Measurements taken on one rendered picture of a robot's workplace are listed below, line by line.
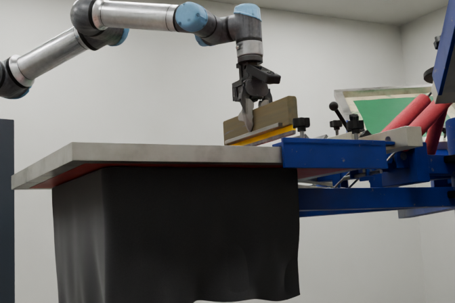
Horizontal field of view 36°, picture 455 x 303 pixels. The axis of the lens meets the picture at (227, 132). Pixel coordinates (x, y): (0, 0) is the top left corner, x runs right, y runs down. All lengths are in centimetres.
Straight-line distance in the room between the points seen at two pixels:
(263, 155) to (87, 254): 45
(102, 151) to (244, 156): 32
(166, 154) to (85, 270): 34
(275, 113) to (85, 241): 58
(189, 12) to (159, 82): 419
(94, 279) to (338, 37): 582
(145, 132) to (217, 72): 90
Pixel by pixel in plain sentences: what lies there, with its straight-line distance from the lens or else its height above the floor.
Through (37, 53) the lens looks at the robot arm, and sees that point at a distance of 235.
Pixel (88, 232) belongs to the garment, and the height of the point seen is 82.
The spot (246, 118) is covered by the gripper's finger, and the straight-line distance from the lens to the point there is 191.
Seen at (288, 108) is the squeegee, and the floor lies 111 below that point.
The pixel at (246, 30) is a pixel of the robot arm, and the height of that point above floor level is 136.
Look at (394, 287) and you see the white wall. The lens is 720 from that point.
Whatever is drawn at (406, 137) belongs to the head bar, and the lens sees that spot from 177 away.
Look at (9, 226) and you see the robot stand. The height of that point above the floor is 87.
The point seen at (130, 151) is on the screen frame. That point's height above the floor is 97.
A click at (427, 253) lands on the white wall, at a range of 740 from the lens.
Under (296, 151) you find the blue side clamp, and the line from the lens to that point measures 161.
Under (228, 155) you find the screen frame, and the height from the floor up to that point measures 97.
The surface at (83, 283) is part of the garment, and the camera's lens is 164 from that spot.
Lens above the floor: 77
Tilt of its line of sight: 9 degrees up
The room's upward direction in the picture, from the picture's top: 3 degrees counter-clockwise
